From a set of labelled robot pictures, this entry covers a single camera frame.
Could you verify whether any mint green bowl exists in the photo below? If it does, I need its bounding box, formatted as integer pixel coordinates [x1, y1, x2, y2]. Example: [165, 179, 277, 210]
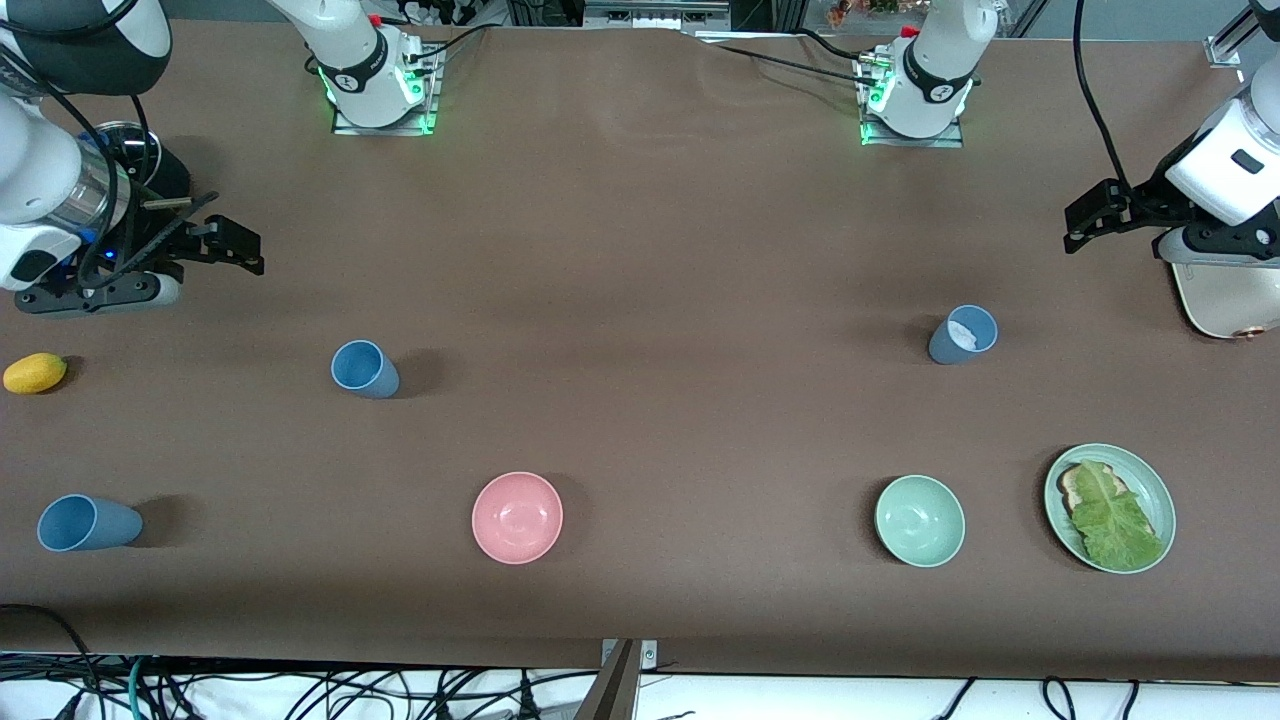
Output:
[874, 474, 967, 569]

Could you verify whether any aluminium profile piece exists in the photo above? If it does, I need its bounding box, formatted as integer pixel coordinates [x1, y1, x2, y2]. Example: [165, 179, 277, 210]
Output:
[1204, 8, 1263, 69]

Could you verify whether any mint green plate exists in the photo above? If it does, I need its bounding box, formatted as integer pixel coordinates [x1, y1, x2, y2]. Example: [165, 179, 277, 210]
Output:
[1043, 443, 1177, 575]

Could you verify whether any yellow lemon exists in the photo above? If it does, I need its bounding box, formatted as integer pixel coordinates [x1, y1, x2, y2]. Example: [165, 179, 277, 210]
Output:
[3, 352, 69, 395]

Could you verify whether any dark stand bar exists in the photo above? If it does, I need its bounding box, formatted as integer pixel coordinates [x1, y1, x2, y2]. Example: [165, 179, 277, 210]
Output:
[572, 640, 642, 720]

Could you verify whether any bread slice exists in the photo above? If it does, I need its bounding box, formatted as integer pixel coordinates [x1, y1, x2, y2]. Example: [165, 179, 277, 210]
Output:
[1058, 462, 1161, 546]

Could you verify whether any blue plastic cup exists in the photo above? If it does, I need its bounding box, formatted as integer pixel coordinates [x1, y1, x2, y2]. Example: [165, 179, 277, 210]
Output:
[927, 304, 999, 366]
[331, 340, 401, 400]
[37, 494, 144, 553]

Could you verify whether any pink bowl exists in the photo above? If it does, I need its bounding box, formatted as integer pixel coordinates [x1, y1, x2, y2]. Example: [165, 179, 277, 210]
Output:
[471, 471, 565, 566]

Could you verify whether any green lettuce leaf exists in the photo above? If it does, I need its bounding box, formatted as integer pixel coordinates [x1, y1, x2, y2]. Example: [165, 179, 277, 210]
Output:
[1070, 461, 1167, 572]

